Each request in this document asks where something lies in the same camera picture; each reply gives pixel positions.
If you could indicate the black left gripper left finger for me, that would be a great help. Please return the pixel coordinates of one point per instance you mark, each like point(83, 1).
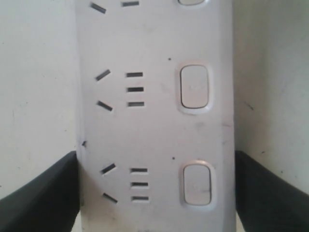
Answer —
point(48, 203)

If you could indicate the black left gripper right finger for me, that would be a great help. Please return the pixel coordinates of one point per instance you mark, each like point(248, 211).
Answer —
point(265, 202)

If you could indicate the white five-outlet power strip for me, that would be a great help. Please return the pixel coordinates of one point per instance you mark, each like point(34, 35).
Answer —
point(157, 115)

